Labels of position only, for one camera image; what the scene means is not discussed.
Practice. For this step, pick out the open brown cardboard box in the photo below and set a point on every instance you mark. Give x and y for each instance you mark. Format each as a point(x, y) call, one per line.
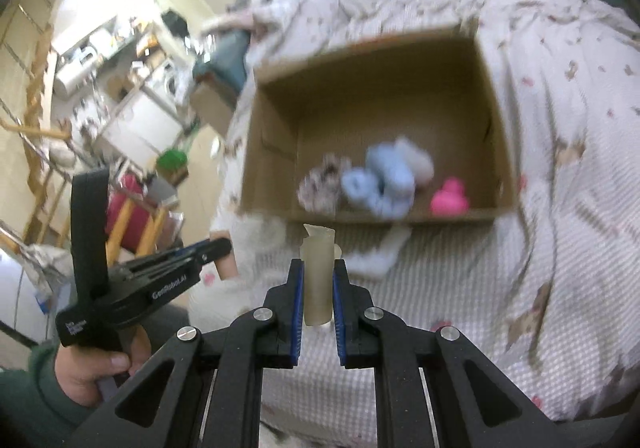
point(432, 87)

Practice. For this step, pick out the pile of clothes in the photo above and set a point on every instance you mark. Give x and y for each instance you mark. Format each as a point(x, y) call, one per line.
point(228, 37)

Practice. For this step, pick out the floral patterned scrunchie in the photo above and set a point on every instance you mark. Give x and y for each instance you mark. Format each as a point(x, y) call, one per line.
point(320, 192)

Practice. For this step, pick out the white kitchen cabinet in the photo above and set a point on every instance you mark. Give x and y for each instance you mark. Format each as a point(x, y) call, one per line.
point(140, 130)

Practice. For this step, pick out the beige sock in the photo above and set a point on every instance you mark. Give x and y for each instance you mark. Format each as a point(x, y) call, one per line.
point(318, 253)

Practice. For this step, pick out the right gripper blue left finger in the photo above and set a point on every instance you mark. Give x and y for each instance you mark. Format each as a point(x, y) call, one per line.
point(204, 389)

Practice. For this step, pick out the person's left hand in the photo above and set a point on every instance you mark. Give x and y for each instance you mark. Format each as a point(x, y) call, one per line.
point(79, 369)

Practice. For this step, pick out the yellow wooden chair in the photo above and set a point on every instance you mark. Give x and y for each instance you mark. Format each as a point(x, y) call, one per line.
point(148, 242)

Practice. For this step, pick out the grey trash bin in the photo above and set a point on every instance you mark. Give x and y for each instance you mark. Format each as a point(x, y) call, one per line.
point(159, 193)

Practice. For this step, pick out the pink rubber duck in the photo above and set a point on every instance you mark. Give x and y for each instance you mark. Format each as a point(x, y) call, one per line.
point(451, 199)

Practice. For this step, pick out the grey white fluffy sock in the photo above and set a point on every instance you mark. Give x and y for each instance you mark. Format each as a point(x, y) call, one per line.
point(418, 161)

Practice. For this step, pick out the white washing machine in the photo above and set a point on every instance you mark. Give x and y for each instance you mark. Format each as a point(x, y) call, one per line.
point(163, 80)

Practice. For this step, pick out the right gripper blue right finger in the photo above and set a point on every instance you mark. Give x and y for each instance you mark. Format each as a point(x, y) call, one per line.
point(432, 388)

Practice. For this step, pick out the checkered patterned bed cover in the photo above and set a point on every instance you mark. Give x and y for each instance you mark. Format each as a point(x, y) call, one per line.
point(526, 238)

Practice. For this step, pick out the red bag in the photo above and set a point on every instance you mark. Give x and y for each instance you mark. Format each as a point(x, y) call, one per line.
point(126, 217)

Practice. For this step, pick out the light blue fluffy sock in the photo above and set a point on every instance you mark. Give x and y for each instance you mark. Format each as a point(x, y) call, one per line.
point(384, 187)

